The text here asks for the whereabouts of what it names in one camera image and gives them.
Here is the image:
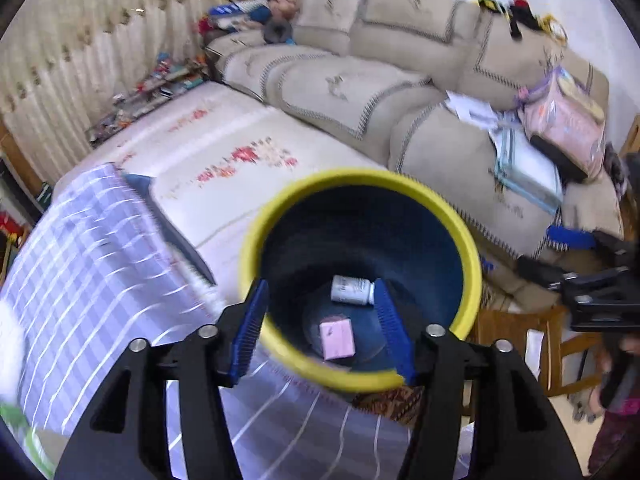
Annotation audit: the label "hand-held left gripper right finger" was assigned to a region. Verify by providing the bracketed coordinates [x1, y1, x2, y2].
[372, 277, 586, 480]

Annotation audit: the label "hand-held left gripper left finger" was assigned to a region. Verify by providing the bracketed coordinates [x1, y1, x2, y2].
[52, 277, 271, 480]

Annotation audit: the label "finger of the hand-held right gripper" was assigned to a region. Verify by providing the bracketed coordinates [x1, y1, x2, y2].
[547, 225, 598, 252]
[517, 255, 576, 292]

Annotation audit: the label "small pink box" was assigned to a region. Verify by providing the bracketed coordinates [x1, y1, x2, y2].
[319, 317, 356, 361]

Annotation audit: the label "white pill bottle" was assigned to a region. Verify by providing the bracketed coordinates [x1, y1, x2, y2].
[331, 275, 376, 306]

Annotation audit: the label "yellow-rimmed blue bin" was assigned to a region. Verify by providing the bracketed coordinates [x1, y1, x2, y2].
[239, 167, 483, 393]

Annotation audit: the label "wooden chair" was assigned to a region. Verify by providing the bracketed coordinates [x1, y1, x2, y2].
[470, 305, 606, 421]

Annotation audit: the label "brown patterned cloth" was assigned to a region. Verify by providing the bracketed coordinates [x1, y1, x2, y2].
[350, 385, 426, 426]

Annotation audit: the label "pale blue folder stack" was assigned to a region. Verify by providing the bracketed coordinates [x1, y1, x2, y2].
[492, 122, 566, 213]

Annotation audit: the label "person's dark patterned clothing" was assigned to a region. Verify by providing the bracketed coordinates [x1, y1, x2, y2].
[587, 332, 640, 476]

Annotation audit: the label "pink bag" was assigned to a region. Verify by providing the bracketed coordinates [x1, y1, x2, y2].
[517, 67, 608, 183]

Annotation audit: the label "dark blue cloth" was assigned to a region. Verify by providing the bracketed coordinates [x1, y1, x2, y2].
[122, 172, 218, 286]

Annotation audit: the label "white papers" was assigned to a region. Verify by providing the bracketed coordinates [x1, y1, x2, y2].
[445, 90, 501, 126]

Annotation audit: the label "purple striped blanket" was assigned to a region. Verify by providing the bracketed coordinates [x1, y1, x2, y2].
[0, 162, 476, 480]

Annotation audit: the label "floral white bed sheet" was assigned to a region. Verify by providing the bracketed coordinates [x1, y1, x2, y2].
[52, 82, 391, 311]

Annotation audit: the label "black and yellow toys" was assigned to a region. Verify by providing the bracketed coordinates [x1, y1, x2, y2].
[477, 0, 568, 43]

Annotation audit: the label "beige sofa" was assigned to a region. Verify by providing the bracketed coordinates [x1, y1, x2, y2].
[205, 0, 626, 311]

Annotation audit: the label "beige padded headboard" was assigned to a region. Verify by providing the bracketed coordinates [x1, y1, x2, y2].
[0, 0, 251, 186]

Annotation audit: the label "heap of colourful packets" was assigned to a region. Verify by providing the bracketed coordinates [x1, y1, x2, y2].
[197, 0, 271, 36]

